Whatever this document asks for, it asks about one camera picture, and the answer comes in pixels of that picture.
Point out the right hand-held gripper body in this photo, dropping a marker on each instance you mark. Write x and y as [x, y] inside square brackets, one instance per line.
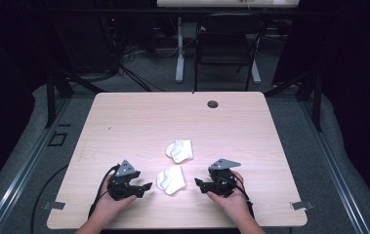
[225, 182]

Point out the black frame stand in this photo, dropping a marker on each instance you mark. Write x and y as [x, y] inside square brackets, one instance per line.
[317, 104]
[50, 97]

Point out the person's left hand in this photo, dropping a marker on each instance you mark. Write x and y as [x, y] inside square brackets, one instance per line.
[106, 206]

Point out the grey metal table bracket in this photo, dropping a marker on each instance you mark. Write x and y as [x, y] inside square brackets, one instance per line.
[54, 205]
[302, 205]

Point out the black folding chair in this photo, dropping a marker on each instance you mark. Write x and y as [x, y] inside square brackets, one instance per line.
[225, 45]

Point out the aluminium floor rail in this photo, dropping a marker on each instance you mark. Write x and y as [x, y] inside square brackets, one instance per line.
[26, 169]
[335, 169]

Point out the white desk leg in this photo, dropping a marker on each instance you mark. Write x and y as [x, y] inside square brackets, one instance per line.
[180, 58]
[255, 73]

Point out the white sock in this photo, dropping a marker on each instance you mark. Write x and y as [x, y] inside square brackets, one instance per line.
[171, 180]
[181, 151]

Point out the person's right hand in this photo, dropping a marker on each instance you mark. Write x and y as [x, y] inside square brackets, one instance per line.
[234, 204]

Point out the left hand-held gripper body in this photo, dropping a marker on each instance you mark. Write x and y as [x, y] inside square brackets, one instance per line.
[122, 190]

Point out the grey table grommet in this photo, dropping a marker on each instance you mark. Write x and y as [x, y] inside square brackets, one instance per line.
[212, 104]

